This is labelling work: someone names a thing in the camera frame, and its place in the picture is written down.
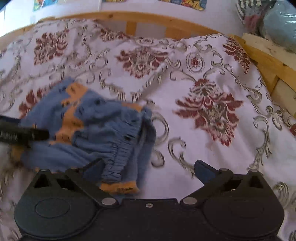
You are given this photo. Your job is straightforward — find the blue patterned pyjama pants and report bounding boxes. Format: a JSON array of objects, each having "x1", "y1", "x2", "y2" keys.
[{"x1": 11, "y1": 79, "x2": 156, "y2": 194}]

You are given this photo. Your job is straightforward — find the white floral bed sheet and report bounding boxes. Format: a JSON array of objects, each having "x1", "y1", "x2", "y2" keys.
[{"x1": 1, "y1": 19, "x2": 295, "y2": 240}]

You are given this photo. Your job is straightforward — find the bagged bedding bundle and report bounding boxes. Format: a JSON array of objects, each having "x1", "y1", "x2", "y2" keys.
[{"x1": 235, "y1": 1, "x2": 295, "y2": 52}]

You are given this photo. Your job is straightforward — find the wooden bed frame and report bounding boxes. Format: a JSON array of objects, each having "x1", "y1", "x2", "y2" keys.
[{"x1": 0, "y1": 11, "x2": 296, "y2": 112}]

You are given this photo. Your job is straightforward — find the green yellow wall poster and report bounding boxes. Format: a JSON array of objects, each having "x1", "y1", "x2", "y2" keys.
[{"x1": 33, "y1": 0, "x2": 58, "y2": 11}]

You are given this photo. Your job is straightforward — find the yellow blue wall poster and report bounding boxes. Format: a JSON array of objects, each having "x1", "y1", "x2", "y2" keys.
[{"x1": 102, "y1": 0, "x2": 126, "y2": 3}]

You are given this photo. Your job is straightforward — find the colourful floral wall poster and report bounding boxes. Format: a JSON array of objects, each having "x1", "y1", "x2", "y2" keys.
[{"x1": 160, "y1": 0, "x2": 207, "y2": 11}]

